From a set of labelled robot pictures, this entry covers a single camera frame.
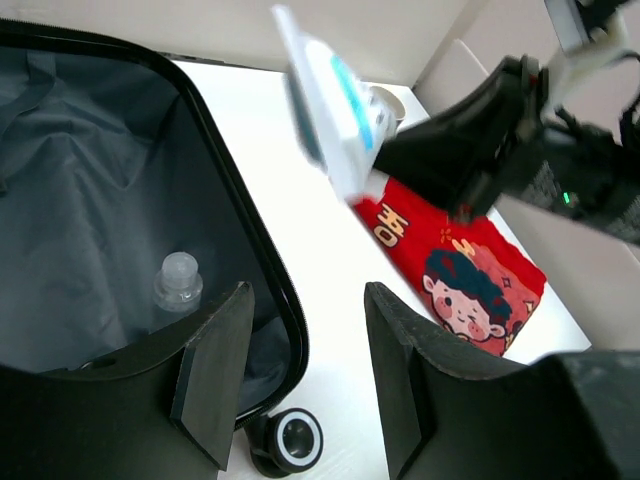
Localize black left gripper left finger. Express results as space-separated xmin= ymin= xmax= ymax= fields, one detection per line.
xmin=1 ymin=282 xmax=254 ymax=479

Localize clear plastic bottle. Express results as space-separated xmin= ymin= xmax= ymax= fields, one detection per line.
xmin=150 ymin=252 xmax=203 ymax=333

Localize red cartoon print cloth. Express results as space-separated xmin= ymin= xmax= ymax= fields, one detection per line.
xmin=353 ymin=179 xmax=547 ymax=356

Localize pink hard-shell suitcase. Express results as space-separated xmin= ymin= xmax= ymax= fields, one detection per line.
xmin=1 ymin=19 xmax=324 ymax=478

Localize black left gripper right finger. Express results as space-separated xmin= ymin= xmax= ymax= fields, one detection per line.
xmin=364 ymin=282 xmax=639 ymax=479

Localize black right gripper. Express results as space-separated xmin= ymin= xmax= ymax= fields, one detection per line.
xmin=374 ymin=56 xmax=639 ymax=245

